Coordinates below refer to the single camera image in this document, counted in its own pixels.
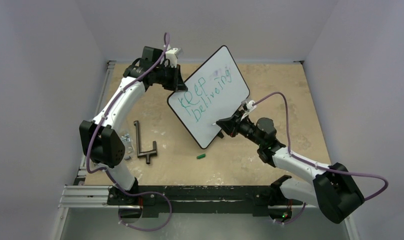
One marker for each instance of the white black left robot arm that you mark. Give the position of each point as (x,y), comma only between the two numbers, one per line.
(137,78)

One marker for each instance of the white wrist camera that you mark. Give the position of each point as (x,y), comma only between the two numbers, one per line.
(248,106)
(172,55)

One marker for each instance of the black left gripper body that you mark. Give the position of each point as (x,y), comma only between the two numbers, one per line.
(168,76)

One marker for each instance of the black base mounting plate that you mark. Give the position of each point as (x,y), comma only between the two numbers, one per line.
(256,200)

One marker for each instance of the green marker cap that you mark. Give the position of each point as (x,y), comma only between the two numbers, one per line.
(201,156)

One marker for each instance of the aluminium frame rail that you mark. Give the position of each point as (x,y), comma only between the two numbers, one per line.
(79,195)

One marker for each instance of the white whiteboard black frame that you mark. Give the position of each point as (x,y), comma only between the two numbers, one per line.
(214,91)

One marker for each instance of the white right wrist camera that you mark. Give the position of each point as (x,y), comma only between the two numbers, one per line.
(248,106)

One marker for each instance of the clear plastic screw box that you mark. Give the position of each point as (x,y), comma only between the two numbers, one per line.
(107,149)

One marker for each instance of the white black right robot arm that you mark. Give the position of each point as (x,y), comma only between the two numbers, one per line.
(328,187)

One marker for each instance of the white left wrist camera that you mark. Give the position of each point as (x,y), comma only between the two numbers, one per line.
(172,55)

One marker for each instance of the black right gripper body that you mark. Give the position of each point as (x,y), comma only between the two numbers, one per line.
(237,124)

